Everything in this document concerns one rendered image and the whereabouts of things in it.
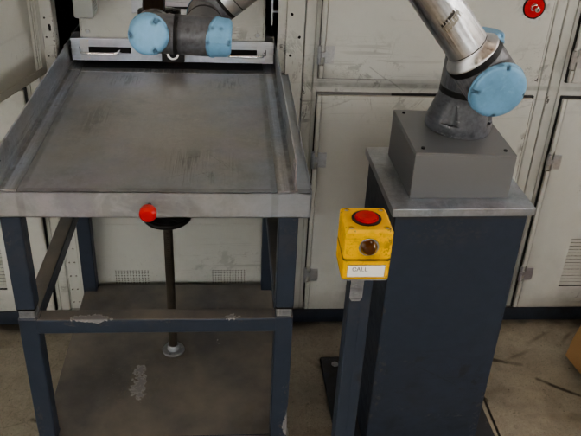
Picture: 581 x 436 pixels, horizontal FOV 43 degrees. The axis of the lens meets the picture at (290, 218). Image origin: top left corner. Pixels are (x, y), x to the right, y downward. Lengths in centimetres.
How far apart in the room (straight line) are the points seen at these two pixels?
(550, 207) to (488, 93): 94
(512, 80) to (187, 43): 63
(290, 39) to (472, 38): 66
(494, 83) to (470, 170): 23
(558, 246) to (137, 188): 148
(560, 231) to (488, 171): 83
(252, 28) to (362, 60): 31
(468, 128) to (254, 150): 47
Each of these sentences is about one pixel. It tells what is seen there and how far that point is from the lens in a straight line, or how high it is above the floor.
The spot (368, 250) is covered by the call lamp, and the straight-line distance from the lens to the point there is 119.
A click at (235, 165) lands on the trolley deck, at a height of 85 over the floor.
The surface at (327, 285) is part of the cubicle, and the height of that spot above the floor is 16.
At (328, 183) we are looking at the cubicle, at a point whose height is 52.
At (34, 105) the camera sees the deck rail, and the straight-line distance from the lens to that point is 171.
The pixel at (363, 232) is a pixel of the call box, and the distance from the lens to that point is 119.
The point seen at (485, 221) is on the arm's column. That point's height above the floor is 71.
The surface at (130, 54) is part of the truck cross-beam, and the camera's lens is 205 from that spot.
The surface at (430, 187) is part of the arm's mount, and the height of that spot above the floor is 78.
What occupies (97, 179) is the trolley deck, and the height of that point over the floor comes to 85.
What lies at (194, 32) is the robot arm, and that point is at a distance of 142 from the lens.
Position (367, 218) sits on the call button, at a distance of 121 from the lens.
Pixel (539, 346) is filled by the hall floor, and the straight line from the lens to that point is 253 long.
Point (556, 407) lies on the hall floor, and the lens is 233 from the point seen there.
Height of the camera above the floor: 150
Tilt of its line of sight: 30 degrees down
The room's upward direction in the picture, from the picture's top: 3 degrees clockwise
